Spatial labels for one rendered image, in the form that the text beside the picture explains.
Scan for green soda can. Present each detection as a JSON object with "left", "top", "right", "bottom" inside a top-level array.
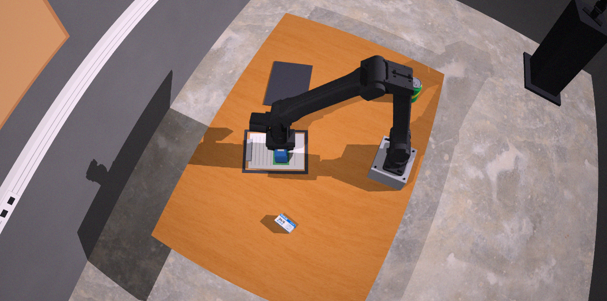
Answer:
[{"left": 412, "top": 77, "right": 422, "bottom": 103}]

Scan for blue self-inking stamp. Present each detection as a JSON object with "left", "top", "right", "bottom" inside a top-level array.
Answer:
[{"left": 275, "top": 149, "right": 288, "bottom": 163}]

